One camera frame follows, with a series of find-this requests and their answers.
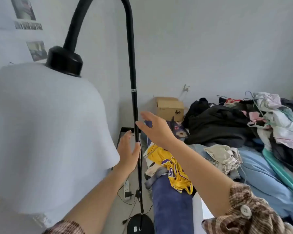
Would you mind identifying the black metal frame tray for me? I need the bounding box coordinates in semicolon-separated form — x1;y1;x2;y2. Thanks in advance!
116;127;141;150

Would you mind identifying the black gooseneck floor stand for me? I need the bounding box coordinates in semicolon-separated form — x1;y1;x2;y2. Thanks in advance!
45;0;155;234

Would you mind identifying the brown plaid right sleeve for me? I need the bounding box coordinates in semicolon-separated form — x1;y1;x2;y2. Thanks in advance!
201;182;293;234

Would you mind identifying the small tilted wall photo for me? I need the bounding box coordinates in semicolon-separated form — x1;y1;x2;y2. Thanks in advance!
26;41;48;62

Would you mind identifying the black clothing pile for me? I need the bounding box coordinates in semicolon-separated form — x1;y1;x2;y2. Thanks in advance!
183;98;258;148

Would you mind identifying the red white patterned garment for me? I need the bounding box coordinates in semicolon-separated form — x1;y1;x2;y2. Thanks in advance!
224;98;243;107

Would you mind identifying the brown plaid left sleeve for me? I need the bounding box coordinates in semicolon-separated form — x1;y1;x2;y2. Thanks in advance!
42;219;86;234

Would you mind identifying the person's right hand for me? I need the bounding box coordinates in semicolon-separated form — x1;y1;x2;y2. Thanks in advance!
135;111;177;150

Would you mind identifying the brown cardboard box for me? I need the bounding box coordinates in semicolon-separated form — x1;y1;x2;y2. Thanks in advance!
155;97;185;122

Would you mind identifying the white garment on stand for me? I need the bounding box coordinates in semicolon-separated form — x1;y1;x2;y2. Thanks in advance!
0;62;120;228

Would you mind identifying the white power strip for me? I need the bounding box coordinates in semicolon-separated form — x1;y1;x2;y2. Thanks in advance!
124;180;131;201

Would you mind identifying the person's right forearm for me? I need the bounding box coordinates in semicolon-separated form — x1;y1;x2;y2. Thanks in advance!
165;138;235;218

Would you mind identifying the purple floral fabric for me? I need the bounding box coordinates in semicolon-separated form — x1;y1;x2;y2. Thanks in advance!
145;120;189;139

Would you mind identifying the beige crumpled cloth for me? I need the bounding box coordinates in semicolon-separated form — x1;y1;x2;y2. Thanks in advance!
204;144;243;175

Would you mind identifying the person's left forearm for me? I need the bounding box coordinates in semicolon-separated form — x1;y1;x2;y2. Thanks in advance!
63;167;133;234

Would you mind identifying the dark blue towel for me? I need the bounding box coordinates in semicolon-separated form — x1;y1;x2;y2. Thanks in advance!
151;174;195;234

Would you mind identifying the yellow purple sports jersey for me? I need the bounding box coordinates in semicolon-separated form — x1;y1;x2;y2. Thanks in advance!
143;143;194;195

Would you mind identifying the narrow strip wall photo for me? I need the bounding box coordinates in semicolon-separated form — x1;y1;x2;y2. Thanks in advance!
14;21;43;31

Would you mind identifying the black power cable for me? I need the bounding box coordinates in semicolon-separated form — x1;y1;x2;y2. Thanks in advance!
116;153;154;226

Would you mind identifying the white pink clothes pile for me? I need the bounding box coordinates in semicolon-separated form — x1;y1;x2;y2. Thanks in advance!
242;92;293;151

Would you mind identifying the person's left hand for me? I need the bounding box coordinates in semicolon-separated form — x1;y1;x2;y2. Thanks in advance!
115;131;141;175

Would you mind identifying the tall wall photo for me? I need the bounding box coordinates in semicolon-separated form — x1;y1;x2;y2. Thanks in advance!
10;0;36;21

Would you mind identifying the white sleeve button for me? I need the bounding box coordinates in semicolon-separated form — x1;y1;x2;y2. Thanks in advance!
240;205;252;219

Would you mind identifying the brown plaid sleeve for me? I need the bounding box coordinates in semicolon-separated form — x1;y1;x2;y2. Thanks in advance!
42;219;86;234
201;182;293;234

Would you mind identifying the teal garment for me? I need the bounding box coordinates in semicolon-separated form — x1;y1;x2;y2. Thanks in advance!
262;148;293;207

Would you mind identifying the green wire clothes hanger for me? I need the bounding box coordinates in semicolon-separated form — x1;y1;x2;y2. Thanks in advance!
245;91;268;124

